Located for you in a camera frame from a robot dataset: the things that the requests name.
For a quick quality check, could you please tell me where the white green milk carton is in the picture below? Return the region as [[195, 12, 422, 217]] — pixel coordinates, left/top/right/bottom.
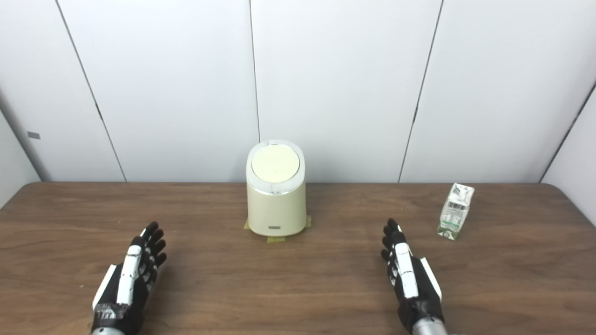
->
[[437, 183, 475, 241]]

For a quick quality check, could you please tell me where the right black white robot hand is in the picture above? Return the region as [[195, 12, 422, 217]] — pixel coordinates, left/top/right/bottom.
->
[[381, 219, 445, 332]]

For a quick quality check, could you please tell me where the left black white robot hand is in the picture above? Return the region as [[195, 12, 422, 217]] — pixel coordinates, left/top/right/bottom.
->
[[91, 221, 167, 332]]

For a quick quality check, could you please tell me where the cream round bin lid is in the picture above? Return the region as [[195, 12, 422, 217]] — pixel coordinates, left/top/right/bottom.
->
[[251, 144, 300, 183]]

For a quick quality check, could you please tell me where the cream-colored bin body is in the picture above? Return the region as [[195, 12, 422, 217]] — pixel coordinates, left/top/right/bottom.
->
[[246, 140, 308, 237]]

